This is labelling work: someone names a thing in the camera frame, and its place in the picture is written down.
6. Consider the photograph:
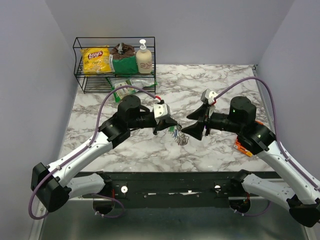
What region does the green white snack bag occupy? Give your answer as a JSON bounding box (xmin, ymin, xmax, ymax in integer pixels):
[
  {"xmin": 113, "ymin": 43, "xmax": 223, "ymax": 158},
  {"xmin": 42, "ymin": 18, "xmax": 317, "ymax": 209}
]
[{"xmin": 106, "ymin": 77, "xmax": 157, "ymax": 103}]

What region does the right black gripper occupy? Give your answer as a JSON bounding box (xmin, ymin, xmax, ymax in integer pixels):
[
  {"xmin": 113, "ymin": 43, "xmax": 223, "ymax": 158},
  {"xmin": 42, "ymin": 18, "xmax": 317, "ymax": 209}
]
[{"xmin": 181, "ymin": 102, "xmax": 243, "ymax": 141}]

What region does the aluminium rail frame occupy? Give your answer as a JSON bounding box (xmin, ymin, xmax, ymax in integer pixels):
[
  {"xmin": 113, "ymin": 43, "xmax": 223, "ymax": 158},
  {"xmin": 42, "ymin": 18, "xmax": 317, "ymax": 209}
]
[{"xmin": 28, "ymin": 64, "xmax": 311, "ymax": 240}]

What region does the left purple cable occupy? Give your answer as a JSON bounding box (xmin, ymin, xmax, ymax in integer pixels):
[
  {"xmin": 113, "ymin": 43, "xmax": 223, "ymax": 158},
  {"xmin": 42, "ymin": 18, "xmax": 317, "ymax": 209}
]
[{"xmin": 28, "ymin": 85, "xmax": 165, "ymax": 220}]

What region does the green brown snack bag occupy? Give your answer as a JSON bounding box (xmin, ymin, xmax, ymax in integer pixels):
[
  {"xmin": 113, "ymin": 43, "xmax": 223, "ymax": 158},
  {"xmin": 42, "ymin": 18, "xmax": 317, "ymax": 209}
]
[{"xmin": 109, "ymin": 42, "xmax": 139, "ymax": 75}]

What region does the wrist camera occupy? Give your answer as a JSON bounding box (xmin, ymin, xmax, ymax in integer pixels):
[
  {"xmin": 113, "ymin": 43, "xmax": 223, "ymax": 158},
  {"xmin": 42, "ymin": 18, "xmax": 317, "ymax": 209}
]
[
  {"xmin": 152, "ymin": 103, "xmax": 171, "ymax": 121},
  {"xmin": 200, "ymin": 88, "xmax": 218, "ymax": 105}
]

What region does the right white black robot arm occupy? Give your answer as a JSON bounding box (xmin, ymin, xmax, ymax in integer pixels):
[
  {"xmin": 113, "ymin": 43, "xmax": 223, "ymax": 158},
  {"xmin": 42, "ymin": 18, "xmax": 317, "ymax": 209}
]
[{"xmin": 181, "ymin": 96, "xmax": 320, "ymax": 228}]

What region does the black wire shelf rack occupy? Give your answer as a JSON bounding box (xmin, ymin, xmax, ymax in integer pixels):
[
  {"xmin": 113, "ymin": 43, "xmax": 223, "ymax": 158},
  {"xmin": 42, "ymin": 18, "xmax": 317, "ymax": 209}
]
[{"xmin": 72, "ymin": 36, "xmax": 157, "ymax": 93}]

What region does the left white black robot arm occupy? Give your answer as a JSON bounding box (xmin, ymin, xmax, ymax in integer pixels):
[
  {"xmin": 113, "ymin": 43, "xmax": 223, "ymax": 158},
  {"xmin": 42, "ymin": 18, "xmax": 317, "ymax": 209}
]
[{"xmin": 31, "ymin": 95, "xmax": 180, "ymax": 213}]

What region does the cream soap pump bottle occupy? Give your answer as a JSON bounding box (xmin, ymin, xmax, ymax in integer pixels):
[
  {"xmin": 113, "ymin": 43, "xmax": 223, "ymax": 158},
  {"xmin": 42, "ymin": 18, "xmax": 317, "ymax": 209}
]
[{"xmin": 135, "ymin": 39, "xmax": 153, "ymax": 74}]

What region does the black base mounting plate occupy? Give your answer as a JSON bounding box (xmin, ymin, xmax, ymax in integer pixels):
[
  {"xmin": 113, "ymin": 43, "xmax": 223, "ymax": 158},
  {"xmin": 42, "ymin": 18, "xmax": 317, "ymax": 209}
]
[{"xmin": 51, "ymin": 171, "xmax": 293, "ymax": 210}]

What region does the purple cable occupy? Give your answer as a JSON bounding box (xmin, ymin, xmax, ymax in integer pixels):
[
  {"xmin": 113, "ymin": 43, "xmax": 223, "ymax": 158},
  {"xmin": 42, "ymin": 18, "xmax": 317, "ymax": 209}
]
[
  {"xmin": 28, "ymin": 85, "xmax": 165, "ymax": 220},
  {"xmin": 212, "ymin": 76, "xmax": 320, "ymax": 217}
]

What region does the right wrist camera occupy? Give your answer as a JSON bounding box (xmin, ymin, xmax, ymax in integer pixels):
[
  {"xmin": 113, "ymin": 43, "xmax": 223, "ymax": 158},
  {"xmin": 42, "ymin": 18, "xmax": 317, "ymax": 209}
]
[{"xmin": 200, "ymin": 88, "xmax": 218, "ymax": 105}]

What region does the orange packet near arm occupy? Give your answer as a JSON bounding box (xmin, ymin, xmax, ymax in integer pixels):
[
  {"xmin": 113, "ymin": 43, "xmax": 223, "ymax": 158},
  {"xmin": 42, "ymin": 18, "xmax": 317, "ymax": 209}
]
[{"xmin": 234, "ymin": 138, "xmax": 253, "ymax": 157}]

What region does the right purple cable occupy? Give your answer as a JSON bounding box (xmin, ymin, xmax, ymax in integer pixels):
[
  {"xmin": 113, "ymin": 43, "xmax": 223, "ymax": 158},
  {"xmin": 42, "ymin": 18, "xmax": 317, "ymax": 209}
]
[{"xmin": 212, "ymin": 76, "xmax": 320, "ymax": 217}]

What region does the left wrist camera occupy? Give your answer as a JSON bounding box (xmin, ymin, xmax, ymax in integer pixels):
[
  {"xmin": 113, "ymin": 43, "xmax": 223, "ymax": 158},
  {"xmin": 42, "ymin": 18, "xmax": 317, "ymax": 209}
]
[{"xmin": 152, "ymin": 103, "xmax": 171, "ymax": 121}]

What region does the yellow Lays chips bag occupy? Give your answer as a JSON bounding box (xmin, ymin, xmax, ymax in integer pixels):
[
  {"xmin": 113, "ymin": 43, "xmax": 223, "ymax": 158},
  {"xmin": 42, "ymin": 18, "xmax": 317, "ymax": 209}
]
[{"xmin": 80, "ymin": 45, "xmax": 112, "ymax": 76}]

